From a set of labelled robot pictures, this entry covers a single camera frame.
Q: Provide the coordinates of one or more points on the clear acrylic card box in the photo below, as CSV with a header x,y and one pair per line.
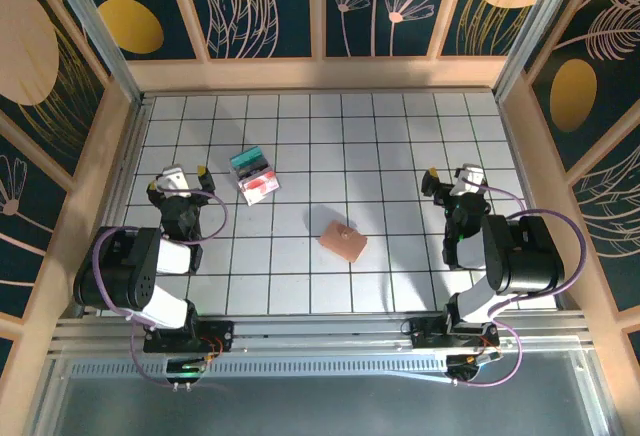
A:
x,y
247,197

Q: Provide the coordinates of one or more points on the tan leather card holder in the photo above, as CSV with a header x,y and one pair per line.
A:
x,y
345,243

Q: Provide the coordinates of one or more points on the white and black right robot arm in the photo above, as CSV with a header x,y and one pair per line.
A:
x,y
525,256

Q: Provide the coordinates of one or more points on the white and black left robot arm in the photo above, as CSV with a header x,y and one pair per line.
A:
x,y
170,256

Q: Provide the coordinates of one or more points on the black card stack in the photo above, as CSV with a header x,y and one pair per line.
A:
x,y
252,170

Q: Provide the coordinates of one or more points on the white card with red blot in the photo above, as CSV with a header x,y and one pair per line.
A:
x,y
260,187

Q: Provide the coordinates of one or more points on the small controller board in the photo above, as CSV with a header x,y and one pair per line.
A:
x,y
187,367
470,363

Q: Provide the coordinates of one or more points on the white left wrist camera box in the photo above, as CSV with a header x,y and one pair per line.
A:
x,y
175,178

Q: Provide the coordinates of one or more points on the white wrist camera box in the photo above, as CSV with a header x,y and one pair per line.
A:
x,y
175,178
470,176

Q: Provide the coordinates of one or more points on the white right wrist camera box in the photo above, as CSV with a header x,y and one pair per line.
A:
x,y
470,176

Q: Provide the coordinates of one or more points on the aluminium side rail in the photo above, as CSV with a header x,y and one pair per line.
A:
x,y
128,156

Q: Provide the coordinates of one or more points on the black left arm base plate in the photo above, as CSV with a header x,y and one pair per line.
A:
x,y
220,331

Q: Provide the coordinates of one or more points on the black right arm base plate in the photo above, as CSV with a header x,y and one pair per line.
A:
x,y
425,331

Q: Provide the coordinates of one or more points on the aluminium corner post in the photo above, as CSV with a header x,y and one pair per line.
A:
x,y
535,31
96,31

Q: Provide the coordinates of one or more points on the aluminium mounting rail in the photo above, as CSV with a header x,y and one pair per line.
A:
x,y
320,328

